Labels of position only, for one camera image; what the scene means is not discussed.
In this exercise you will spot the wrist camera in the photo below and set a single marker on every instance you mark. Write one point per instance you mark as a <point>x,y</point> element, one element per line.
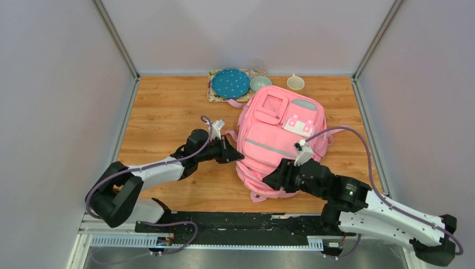
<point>304,152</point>
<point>216,128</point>

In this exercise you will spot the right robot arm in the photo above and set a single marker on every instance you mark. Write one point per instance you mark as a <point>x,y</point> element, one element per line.
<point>353,207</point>

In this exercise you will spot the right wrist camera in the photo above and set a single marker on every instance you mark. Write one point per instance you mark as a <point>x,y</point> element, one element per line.
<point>304,152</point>

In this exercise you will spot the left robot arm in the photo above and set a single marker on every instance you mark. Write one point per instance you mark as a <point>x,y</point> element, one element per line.
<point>114,197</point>

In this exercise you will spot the blue polka dot plate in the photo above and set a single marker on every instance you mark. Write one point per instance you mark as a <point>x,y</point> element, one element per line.
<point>230,83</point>

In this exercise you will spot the light green bowl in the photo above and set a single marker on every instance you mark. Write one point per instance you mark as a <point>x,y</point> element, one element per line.
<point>257,82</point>

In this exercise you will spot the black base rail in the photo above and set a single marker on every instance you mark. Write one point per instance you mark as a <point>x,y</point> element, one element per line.
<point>239,228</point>

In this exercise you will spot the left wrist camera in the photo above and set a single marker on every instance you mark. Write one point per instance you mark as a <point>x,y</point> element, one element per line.
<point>216,128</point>

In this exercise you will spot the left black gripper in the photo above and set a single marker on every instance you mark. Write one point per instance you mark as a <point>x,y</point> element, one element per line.
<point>228,153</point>

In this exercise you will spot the yellow mug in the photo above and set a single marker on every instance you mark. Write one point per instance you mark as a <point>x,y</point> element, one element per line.
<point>295,82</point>

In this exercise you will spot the pink student backpack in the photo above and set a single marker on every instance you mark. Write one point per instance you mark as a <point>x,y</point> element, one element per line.
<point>271,122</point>

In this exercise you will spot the floral placemat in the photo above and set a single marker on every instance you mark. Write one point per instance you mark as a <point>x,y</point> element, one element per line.
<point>213,96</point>

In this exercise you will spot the clear drinking glass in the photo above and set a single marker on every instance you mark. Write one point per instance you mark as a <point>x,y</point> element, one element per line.
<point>256,67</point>

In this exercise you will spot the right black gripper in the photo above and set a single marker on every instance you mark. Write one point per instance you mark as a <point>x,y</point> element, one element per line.
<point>281,176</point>

